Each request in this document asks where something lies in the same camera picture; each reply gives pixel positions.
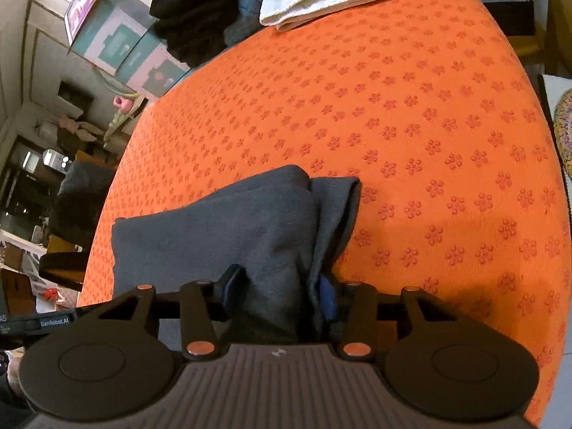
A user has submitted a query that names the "tablet with pink screen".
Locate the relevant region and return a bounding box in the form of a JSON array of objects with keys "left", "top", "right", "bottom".
[{"left": 63, "top": 0, "right": 131, "bottom": 47}]

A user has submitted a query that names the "orange patterned tablecloth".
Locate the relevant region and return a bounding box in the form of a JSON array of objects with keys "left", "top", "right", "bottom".
[{"left": 79, "top": 0, "right": 571, "bottom": 423}]

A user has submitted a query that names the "black folded garment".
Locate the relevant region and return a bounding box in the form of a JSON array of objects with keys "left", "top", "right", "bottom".
[{"left": 150, "top": 0, "right": 238, "bottom": 68}]

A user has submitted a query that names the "dark grey sweater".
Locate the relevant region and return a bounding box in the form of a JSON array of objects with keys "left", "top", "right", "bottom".
[{"left": 112, "top": 166, "right": 361, "bottom": 343}]

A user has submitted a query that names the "person's left hand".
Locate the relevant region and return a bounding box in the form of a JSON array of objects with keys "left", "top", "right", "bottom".
[{"left": 1, "top": 349, "right": 24, "bottom": 402}]

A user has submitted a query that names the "pink kettlebell toy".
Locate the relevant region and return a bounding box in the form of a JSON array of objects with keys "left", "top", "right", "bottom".
[{"left": 113, "top": 95, "right": 134, "bottom": 114}]

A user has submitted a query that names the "black box with red item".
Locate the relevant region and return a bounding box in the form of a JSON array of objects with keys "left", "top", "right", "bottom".
[{"left": 481, "top": 0, "right": 536, "bottom": 37}]

